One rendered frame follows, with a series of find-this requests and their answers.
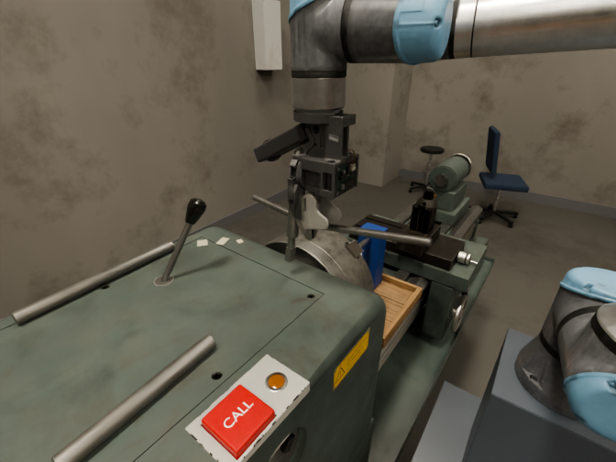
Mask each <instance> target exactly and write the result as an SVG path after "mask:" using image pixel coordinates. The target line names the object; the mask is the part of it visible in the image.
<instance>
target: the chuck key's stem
mask: <svg viewBox="0 0 616 462"><path fill-rule="evenodd" d="M298 235H299V227H298V225H297V223H296V220H295V218H294V217H293V216H292V211H291V209H290V206H289V211H288V221H287V231H286V236H287V237H288V245H287V247H286V250H285V260H286V261H288V262H290V263H291V262H292V261H294V259H295V250H296V247H295V239H296V237H298Z"/></svg>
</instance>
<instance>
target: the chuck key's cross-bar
mask: <svg viewBox="0 0 616 462"><path fill-rule="evenodd" d="M252 200H253V201H255V202H257V203H260V204H263V205H265V206H267V207H268V208H271V209H273V210H275V211H277V212H279V213H281V214H283V215H287V216H288V211H289V209H287V208H285V207H283V206H280V205H278V204H276V203H273V202H271V201H269V200H267V199H264V198H262V197H260V196H258V195H256V194H254V195H253V197H252ZM326 230H328V231H334V232H339V233H346V234H351V235H357V236H363V237H374V238H379V239H385V240H391V241H397V242H402V243H409V244H414V245H420V246H426V247H430V246H432V243H433V239H432V238H430V237H424V236H412V235H405V234H399V233H392V232H386V231H379V230H373V229H367V228H360V227H353V226H347V225H335V224H329V227H328V228H327V229H326Z"/></svg>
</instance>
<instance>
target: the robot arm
mask: <svg viewBox="0 0 616 462"><path fill-rule="evenodd" d="M288 21H289V24H290V39H291V106H292V107H293V108H294V109H295V110H293V118H294V121H295V122H299V123H300V124H299V125H297V126H294V127H292V128H290V129H289V130H287V131H285V132H283V133H281V134H279V135H278V136H276V137H274V138H271V139H267V140H265V141H264V142H263V143H262V144H261V145H260V146H258V147H256V148H254V153H255V156H256V159H257V161H258V162H262V161H266V160H267V161H276V160H278V159H279V158H280V157H281V155H284V154H286V153H288V152H290V151H292V150H294V149H295V150H294V155H292V160H291V162H290V164H289V166H290V168H289V177H288V178H287V181H288V189H287V198H288V204H289V207H290V209H291V213H292V216H293V217H294V218H295V220H296V223H297V225H298V227H299V228H300V229H301V231H302V233H303V234H304V236H305V237H306V238H307V239H308V240H312V239H313V238H315V236H316V234H317V231H318V230H326V229H327V228H328V227H329V224H328V222H338V221H339V220H340V219H341V217H342V214H341V211H340V210H339V209H338V208H337V207H335V206H334V205H333V204H332V202H331V200H334V199H335V198H336V197H338V196H339V195H341V194H343V193H345V192H347V191H349V190H351V189H352V188H354V187H355V186H356V187H357V186H358V160H359V154H358V153H355V151H354V150H353V149H350V148H348V141H349V126H352V125H355V124H356V114H349V113H344V110H343V109H342V108H344V107H345V101H346V80H347V77H346V76H347V64H348V63H405V64H408V65H417V64H420V63H428V62H436V61H441V60H452V59H462V58H477V57H490V56H505V55H519V54H534V53H547V52H562V51H576V50H604V49H616V0H290V14H289V17H288ZM304 144H305V145H304ZM301 146H302V147H301ZM349 150H352V151H353V152H350V151H349ZM305 191H308V193H307V194H305ZM559 285H560V287H559V290H558V292H557V294H556V296H555V299H554V301H553V304H552V306H551V308H550V310H549V313H548V315H547V316H546V319H545V321H544V325H543V327H542V329H541V332H540V334H539V335H537V336H536V337H535V338H534V339H533V340H531V341H530V342H529V343H528V344H527V345H525V346H524V347H523V348H522V349H521V350H520V352H519V354H518V356H517V358H516V360H515V364H514V368H515V372H516V375H517V378H518V379H519V381H520V383H521V384H522V385H523V386H524V388H525V389H526V390H527V391H528V392H529V393H530V394H531V395H532V396H533V397H534V398H535V399H536V400H538V401H539V402H540V403H541V404H543V405H544V406H546V407H547V408H549V409H550V410H552V411H554V412H556V413H559V414H561V415H563V416H565V417H568V418H570V419H574V420H577V421H580V422H582V423H583V424H584V425H585V426H586V427H587V428H588V429H590V430H591V431H593V432H594V433H596V434H598V435H600V436H602V437H605V438H607V439H609V440H611V441H613V442H615V443H616V272H615V271H611V270H607V269H599V268H592V267H582V268H574V269H571V270H570V271H568V272H567V273H566V276H565V277H564V279H563V281H560V283H559Z"/></svg>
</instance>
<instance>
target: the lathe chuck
mask: <svg viewBox="0 0 616 462"><path fill-rule="evenodd" d="M298 237H299V238H302V239H305V240H307V241H309V242H311V243H313V244H315V245H316V246H318V247H319V248H320V249H322V250H323V251H324V252H325V253H326V254H327V255H329V256H330V257H331V258H332V259H333V261H334V262H335V263H336V264H337V265H338V267H339V268H340V269H341V270H342V271H343V273H344V274H345V276H346V278H347V280H348V281H349V282H351V283H354V284H356V285H357V286H360V287H362V288H364V289H367V290H369V291H371V292H374V284H373V279H372V276H371V273H370V271H369V267H368V265H367V263H366V261H365V260H364V259H363V257H362V256H361V254H360V255H359V256H357V257H358V259H356V258H353V256H352V255H351V254H350V253H349V251H348V250H347V249H346V248H345V245H344V244H345V243H346V244H348V243H350V241H349V240H348V239H346V238H345V237H344V236H342V235H341V234H340V233H338V232H334V231H328V230H318V231H317V234H316V236H315V238H313V239H312V240H308V239H307V238H306V237H305V236H304V234H303V233H302V231H301V229H300V228H299V235H298Z"/></svg>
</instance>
